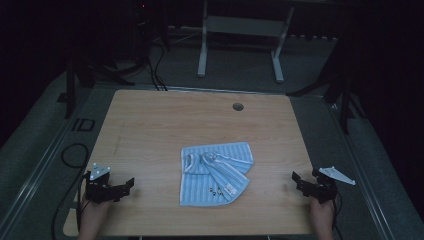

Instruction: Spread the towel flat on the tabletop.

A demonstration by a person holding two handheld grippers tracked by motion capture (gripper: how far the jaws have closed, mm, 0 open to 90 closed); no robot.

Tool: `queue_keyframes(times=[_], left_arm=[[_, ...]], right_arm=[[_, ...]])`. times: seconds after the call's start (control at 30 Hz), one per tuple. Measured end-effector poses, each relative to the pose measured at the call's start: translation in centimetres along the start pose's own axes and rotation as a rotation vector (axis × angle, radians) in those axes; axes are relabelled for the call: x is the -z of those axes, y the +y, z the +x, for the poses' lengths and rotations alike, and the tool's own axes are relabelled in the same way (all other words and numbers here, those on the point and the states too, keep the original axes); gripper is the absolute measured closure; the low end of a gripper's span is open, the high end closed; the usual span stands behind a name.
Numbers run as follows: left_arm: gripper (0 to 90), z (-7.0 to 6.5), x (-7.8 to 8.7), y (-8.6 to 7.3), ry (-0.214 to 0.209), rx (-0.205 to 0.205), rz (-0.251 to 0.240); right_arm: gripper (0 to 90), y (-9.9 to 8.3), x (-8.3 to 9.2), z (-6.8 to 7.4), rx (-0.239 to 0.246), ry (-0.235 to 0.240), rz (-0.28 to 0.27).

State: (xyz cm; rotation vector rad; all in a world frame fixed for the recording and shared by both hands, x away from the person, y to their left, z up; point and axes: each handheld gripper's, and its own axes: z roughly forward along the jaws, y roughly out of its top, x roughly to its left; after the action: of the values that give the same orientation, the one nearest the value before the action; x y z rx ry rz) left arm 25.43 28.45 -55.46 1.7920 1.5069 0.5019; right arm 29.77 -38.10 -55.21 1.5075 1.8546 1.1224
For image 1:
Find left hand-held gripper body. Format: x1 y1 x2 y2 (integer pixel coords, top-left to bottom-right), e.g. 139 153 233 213
84 162 117 205

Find black tripod stand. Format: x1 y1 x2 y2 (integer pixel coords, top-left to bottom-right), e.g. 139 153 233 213
64 46 149 120
285 31 368 135

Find blue striped towel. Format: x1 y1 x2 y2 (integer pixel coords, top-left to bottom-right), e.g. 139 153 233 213
179 141 255 208

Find person's right hand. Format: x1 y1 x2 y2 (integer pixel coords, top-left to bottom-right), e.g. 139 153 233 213
310 198 337 240

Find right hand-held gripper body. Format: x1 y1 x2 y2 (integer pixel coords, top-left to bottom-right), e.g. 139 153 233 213
311 166 357 205

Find black floor cables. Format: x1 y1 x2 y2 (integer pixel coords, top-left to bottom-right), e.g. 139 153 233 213
145 43 169 92

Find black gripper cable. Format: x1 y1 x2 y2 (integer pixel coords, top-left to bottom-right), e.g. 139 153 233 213
50 171 92 240
332 190 345 240

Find white metal stand frame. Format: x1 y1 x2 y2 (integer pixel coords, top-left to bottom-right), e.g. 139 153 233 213
197 0 296 84

